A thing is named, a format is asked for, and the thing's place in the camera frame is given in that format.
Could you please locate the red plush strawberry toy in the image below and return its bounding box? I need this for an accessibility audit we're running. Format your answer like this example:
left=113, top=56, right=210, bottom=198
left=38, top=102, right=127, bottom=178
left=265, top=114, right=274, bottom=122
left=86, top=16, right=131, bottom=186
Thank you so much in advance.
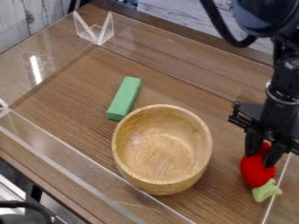
left=239, top=142, right=284, bottom=203

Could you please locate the black metal table leg bracket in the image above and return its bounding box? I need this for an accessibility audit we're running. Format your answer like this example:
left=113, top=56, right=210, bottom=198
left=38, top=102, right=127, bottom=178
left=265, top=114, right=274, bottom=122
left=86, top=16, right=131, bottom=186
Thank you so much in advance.
left=25, top=185, right=70, bottom=224

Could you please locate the wooden bowl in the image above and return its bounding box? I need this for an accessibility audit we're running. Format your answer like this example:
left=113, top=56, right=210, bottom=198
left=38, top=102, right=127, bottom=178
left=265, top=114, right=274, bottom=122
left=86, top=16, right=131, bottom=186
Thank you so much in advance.
left=113, top=104, right=213, bottom=195

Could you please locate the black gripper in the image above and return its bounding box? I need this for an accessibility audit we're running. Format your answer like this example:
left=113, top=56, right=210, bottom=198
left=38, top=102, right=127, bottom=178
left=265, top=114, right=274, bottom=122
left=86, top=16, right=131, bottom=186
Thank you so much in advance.
left=229, top=82, right=299, bottom=168

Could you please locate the clear acrylic corner bracket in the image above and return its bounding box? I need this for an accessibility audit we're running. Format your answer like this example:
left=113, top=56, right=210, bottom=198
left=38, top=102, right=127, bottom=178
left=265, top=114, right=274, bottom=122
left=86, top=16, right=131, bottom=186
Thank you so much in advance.
left=73, top=11, right=115, bottom=46

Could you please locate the black cable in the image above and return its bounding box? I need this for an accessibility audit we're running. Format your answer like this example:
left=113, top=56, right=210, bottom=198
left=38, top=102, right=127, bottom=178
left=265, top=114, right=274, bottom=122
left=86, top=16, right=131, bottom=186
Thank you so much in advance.
left=0, top=200, right=54, bottom=224

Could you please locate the green rectangular block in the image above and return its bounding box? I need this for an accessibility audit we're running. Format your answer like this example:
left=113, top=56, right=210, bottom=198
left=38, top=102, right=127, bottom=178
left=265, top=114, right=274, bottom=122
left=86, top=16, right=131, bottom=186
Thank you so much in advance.
left=107, top=76, right=142, bottom=121

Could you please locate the clear acrylic front wall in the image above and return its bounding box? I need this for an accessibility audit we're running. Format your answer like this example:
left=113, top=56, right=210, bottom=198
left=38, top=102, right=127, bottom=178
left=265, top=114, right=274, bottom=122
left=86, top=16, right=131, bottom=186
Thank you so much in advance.
left=0, top=108, right=195, bottom=224

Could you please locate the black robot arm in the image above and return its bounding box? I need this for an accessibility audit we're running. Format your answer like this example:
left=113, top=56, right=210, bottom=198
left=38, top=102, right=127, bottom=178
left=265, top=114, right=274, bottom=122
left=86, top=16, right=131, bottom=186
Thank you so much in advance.
left=201, top=0, right=299, bottom=168

